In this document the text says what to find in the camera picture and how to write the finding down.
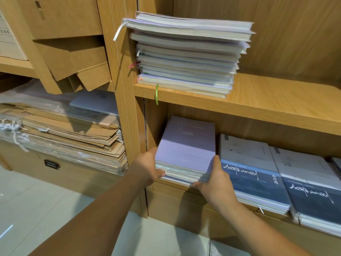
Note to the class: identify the person's right hand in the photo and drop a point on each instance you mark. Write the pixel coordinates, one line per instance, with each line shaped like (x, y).
(216, 186)

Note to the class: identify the person's left hand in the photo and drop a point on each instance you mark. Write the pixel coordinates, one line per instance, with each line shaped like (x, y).
(145, 169)

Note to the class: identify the blue band script notebook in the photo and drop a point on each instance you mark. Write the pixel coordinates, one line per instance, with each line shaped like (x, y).
(253, 168)

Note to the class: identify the large plain lilac notebook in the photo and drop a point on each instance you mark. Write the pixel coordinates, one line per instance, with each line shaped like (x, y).
(186, 144)

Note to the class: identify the dark blue script notebook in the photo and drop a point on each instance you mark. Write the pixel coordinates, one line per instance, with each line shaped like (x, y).
(314, 194)

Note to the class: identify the wooden shelf unit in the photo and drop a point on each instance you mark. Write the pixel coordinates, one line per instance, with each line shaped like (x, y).
(277, 101)

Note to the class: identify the stack of large blue notebooks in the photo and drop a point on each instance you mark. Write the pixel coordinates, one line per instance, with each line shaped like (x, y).
(186, 56)

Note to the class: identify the green field picture notebook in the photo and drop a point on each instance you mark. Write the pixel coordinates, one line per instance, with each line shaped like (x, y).
(336, 163)

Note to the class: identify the person's left forearm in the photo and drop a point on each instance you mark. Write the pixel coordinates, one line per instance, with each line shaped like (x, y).
(90, 221)

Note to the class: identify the person's right forearm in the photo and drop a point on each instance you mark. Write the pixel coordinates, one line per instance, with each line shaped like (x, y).
(261, 232)

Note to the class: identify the stack of flat wrapped packets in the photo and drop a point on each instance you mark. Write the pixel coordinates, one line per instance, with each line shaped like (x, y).
(64, 130)

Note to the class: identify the small black shelf clip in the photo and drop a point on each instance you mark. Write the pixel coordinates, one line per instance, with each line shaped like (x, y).
(51, 164)

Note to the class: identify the white file boxes row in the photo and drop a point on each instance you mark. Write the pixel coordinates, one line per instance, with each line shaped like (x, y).
(9, 42)

